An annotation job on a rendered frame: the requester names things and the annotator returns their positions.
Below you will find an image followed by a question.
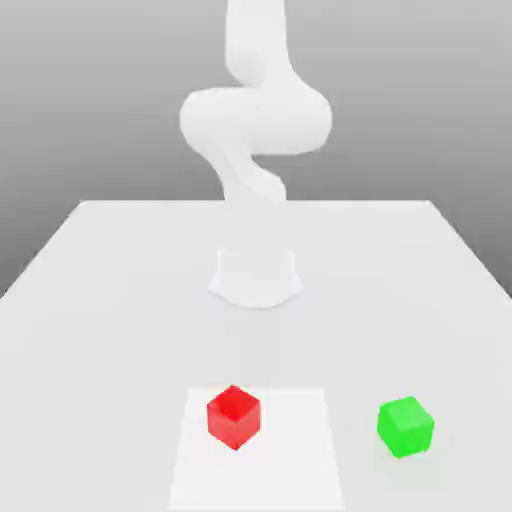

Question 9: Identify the small red cube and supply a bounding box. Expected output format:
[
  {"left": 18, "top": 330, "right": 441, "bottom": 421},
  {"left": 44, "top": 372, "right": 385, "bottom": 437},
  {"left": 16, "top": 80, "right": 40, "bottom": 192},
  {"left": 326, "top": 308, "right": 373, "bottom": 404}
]
[{"left": 206, "top": 384, "right": 262, "bottom": 452}]

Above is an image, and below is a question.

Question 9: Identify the small green cube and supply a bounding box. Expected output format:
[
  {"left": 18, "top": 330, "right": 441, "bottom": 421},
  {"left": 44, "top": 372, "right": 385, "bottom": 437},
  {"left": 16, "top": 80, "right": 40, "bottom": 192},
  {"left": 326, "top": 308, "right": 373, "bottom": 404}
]
[{"left": 376, "top": 395, "right": 436, "bottom": 460}]

